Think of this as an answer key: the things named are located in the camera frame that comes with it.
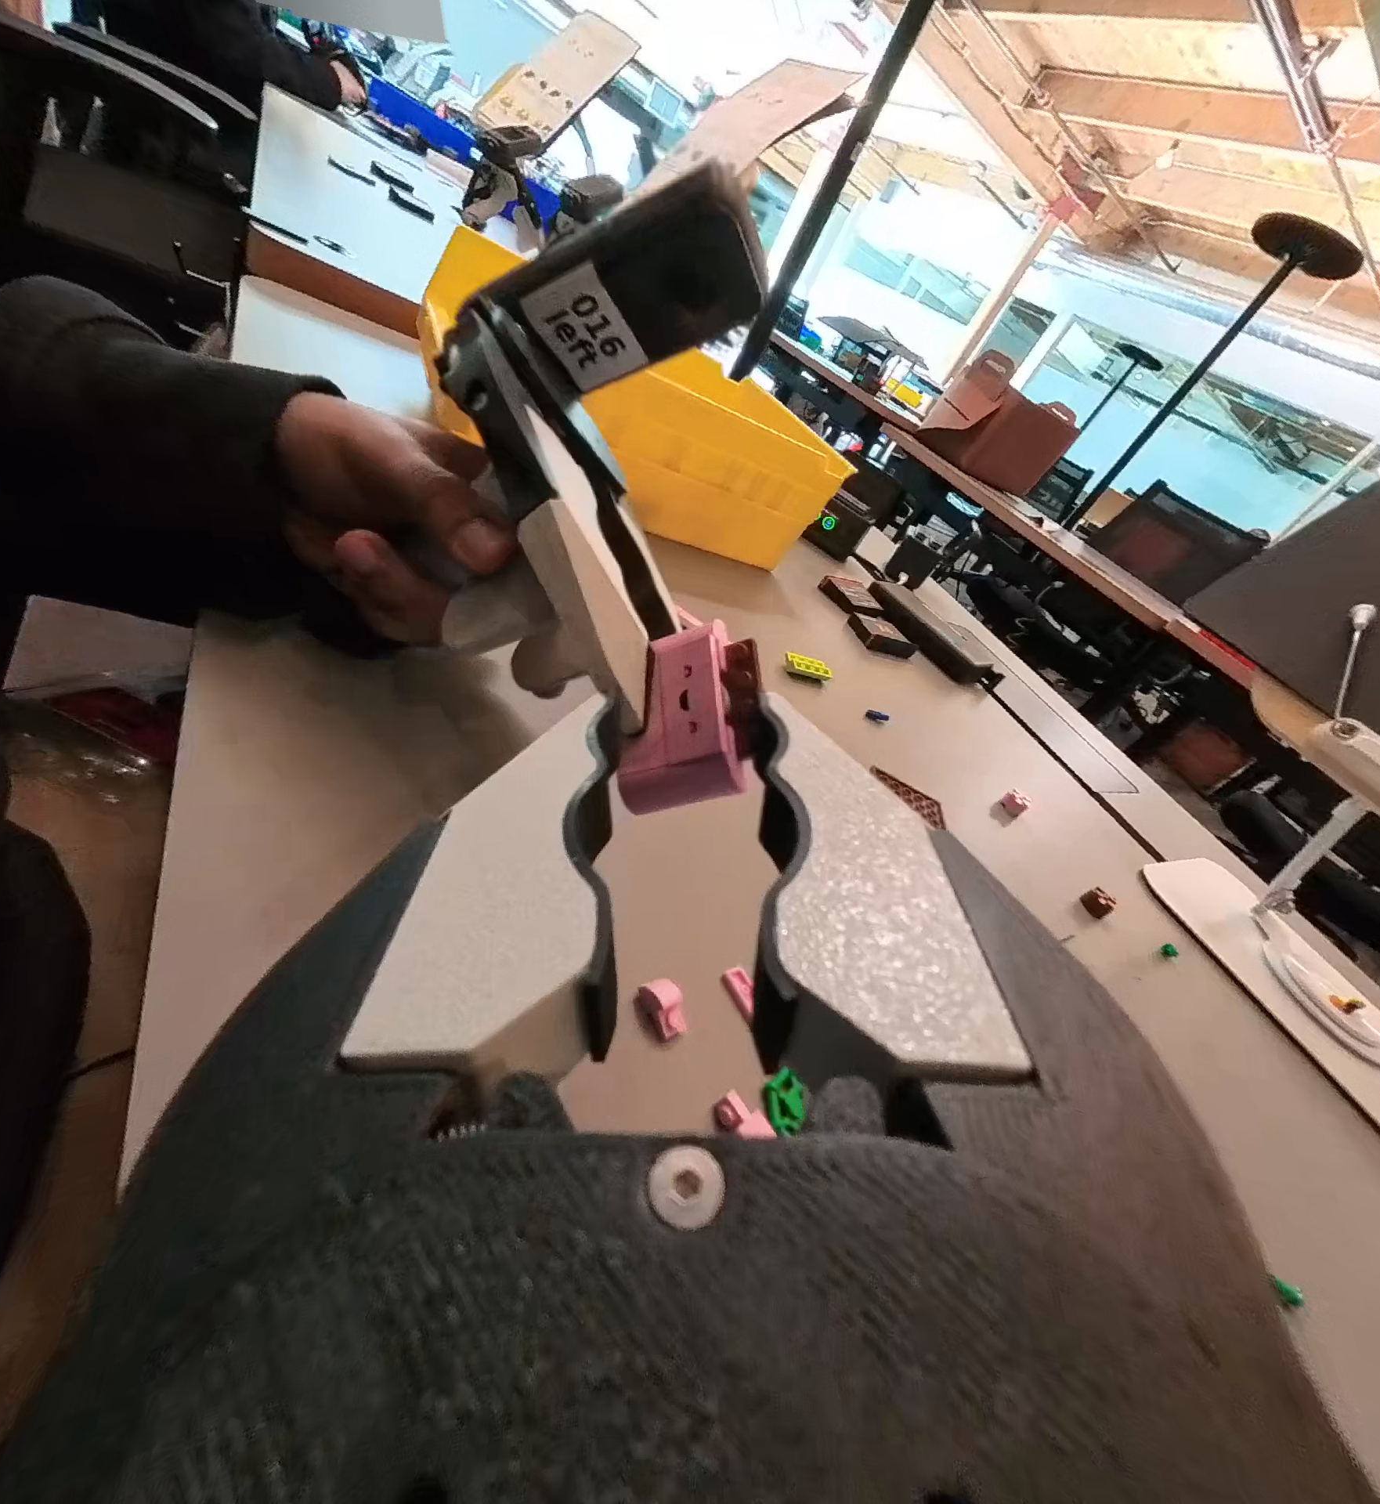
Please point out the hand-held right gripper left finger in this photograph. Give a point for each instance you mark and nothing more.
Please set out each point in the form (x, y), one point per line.
(479, 941)

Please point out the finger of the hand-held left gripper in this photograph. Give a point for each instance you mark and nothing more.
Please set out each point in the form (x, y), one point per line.
(595, 465)
(584, 600)

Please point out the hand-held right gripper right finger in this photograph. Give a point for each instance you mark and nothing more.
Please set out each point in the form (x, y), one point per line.
(902, 941)

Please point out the pink brick block with face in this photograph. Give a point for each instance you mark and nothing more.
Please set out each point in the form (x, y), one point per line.
(690, 729)

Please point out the person's left forearm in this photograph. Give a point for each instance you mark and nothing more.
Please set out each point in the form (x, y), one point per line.
(114, 446)

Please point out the person's left hand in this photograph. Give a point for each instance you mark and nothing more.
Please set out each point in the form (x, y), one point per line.
(384, 494)

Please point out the yellow plastic bin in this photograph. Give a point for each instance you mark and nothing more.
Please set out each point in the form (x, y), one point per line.
(701, 459)

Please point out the brown upturned large plate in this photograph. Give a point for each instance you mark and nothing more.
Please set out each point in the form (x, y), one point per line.
(908, 800)

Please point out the pink narrow studded plate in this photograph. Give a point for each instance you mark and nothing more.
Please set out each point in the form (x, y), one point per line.
(739, 991)

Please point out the small pink round brick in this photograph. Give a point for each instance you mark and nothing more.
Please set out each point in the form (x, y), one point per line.
(1014, 803)

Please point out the black pole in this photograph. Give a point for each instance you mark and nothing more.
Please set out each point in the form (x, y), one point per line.
(831, 176)

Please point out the cardboard panel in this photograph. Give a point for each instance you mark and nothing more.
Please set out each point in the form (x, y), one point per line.
(779, 107)
(561, 70)

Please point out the green web wheel piece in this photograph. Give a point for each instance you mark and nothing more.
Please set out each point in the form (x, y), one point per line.
(783, 1099)

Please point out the brown round brick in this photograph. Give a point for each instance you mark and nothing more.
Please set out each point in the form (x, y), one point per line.
(1099, 903)

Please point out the lime two-row studded plate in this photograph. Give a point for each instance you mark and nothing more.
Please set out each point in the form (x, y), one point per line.
(810, 668)

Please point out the black charger with green lights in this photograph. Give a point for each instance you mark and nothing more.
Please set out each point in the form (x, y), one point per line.
(837, 524)

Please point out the dark brown flat block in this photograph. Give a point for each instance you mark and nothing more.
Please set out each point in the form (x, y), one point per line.
(884, 634)
(848, 593)

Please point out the flat black box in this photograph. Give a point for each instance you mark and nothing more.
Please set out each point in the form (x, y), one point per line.
(943, 647)

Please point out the brown cardboard box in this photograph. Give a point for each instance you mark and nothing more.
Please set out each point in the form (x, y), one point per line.
(1001, 424)

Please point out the long background desk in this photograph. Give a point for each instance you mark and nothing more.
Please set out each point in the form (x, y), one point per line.
(1124, 582)

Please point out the white round dish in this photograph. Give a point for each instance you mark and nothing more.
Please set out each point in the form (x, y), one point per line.
(1336, 999)

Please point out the black monitor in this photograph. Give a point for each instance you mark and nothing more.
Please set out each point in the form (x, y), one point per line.
(1325, 589)

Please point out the black office chair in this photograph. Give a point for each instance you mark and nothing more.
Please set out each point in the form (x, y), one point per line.
(114, 176)

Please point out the black floor lamp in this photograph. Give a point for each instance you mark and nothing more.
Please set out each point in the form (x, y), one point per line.
(1307, 247)

